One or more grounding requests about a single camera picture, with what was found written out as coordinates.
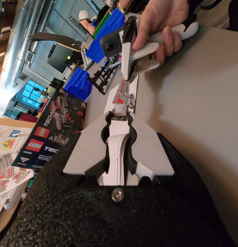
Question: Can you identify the person's right hand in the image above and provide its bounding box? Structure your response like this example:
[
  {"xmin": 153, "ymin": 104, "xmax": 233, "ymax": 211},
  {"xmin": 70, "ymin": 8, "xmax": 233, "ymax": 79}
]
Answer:
[{"xmin": 132, "ymin": 0, "xmax": 190, "ymax": 73}]

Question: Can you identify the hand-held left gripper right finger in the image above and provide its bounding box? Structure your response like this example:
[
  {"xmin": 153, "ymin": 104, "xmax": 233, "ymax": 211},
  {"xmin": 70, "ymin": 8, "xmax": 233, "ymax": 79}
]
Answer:
[{"xmin": 127, "ymin": 112, "xmax": 174, "ymax": 181}]

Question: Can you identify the black toy brick frame assembly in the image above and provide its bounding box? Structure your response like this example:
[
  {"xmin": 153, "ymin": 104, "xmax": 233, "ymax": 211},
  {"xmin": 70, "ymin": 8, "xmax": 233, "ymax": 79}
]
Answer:
[{"xmin": 87, "ymin": 55, "xmax": 122, "ymax": 95}]

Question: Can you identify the white hard hat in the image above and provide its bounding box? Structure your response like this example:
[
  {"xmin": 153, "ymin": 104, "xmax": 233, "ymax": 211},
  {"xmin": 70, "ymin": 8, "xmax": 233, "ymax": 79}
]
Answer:
[{"xmin": 78, "ymin": 10, "xmax": 91, "ymax": 22}]

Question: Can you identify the silver ventilation duct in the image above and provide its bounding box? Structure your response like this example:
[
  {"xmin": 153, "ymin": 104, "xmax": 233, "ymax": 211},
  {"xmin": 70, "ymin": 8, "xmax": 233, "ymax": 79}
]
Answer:
[{"xmin": 0, "ymin": 0, "xmax": 45, "ymax": 89}]

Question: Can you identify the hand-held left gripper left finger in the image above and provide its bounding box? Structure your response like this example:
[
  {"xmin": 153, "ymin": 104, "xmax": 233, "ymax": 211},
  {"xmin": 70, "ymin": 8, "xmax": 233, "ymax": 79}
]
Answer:
[{"xmin": 63, "ymin": 112, "xmax": 113, "ymax": 180}]

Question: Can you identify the grey toy panel with sticker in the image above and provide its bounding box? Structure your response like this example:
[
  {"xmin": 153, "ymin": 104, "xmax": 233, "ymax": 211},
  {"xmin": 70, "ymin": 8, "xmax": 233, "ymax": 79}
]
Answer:
[{"xmin": 111, "ymin": 78, "xmax": 136, "ymax": 121}]

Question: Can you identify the grey desk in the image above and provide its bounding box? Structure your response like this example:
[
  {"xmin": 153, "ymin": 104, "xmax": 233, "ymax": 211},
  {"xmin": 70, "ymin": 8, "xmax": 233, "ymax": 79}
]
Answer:
[{"xmin": 83, "ymin": 12, "xmax": 238, "ymax": 247}]

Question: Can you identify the large blue storage bin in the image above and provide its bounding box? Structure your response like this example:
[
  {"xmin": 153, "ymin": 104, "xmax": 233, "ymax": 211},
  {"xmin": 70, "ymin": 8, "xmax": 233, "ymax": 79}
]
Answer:
[{"xmin": 85, "ymin": 8, "xmax": 126, "ymax": 64}]

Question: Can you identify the small blue storage bin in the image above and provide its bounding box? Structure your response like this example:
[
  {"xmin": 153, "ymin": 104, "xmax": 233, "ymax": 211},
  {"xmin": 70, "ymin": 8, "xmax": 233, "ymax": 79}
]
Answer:
[{"xmin": 64, "ymin": 68, "xmax": 92, "ymax": 102}]

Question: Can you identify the green board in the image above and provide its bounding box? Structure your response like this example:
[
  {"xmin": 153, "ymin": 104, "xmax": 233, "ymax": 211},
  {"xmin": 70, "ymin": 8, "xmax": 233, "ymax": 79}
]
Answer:
[{"xmin": 91, "ymin": 12, "xmax": 111, "ymax": 39}]

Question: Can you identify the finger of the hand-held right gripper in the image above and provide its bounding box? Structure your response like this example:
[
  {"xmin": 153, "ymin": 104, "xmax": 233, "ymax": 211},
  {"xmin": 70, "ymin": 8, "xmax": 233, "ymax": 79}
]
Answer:
[
  {"xmin": 130, "ymin": 64, "xmax": 140, "ymax": 84},
  {"xmin": 121, "ymin": 42, "xmax": 135, "ymax": 81}
]

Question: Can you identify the printed paper sheet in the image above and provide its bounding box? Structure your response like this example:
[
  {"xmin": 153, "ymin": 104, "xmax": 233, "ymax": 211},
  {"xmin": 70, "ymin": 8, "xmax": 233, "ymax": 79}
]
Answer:
[{"xmin": 0, "ymin": 123, "xmax": 33, "ymax": 218}]

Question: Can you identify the white instruction booklet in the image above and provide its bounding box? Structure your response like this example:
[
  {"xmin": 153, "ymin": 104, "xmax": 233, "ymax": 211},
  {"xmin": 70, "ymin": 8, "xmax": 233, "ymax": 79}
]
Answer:
[{"xmin": 98, "ymin": 73, "xmax": 139, "ymax": 186}]

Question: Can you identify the black toy brick set box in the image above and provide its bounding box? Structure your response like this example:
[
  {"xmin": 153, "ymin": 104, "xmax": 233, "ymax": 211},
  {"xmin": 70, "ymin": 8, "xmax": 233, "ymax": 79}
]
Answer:
[{"xmin": 12, "ymin": 88, "xmax": 87, "ymax": 170}]

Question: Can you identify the black monitor screen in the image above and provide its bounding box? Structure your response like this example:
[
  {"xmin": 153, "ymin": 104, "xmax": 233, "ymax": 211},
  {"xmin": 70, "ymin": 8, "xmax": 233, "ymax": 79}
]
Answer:
[{"xmin": 47, "ymin": 44, "xmax": 73, "ymax": 74}]

